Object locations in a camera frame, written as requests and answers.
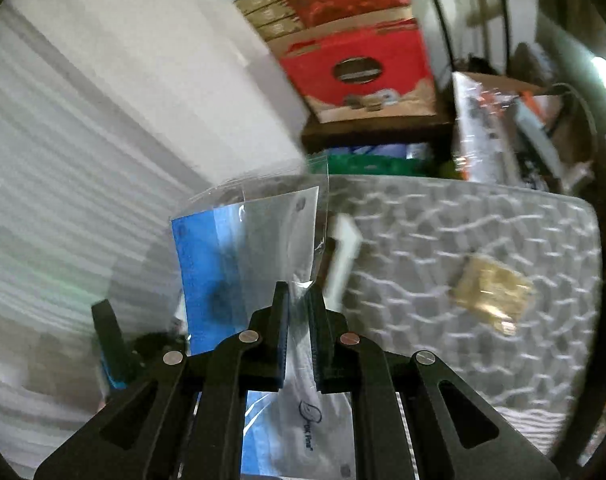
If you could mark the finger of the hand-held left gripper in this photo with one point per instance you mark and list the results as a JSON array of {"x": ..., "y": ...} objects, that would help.
[{"x": 110, "y": 332}]

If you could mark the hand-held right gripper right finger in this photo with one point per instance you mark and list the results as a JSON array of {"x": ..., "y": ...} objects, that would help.
[{"x": 316, "y": 340}]

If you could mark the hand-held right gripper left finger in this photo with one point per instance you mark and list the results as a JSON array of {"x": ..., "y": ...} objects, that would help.
[{"x": 282, "y": 340}]

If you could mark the blue white face mask packet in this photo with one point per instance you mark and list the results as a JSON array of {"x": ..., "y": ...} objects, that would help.
[{"x": 218, "y": 260}]

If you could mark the white cardboard box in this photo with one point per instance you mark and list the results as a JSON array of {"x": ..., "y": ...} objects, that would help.
[{"x": 344, "y": 252}]

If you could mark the grey pebble pattern mat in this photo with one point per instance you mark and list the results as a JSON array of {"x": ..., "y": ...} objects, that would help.
[{"x": 433, "y": 220}]

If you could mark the gold foil packet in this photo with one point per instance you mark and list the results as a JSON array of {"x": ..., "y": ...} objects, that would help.
[{"x": 488, "y": 285}]

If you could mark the green bag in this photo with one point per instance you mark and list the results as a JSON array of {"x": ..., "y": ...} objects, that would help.
[{"x": 373, "y": 165}]

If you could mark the light blue box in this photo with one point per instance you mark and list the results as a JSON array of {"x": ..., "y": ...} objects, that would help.
[{"x": 533, "y": 130}]

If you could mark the open brown cardboard box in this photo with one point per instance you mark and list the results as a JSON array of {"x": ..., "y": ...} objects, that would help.
[{"x": 575, "y": 152}]

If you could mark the black metal stand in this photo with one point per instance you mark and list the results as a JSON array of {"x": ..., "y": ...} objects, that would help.
[{"x": 443, "y": 35}]

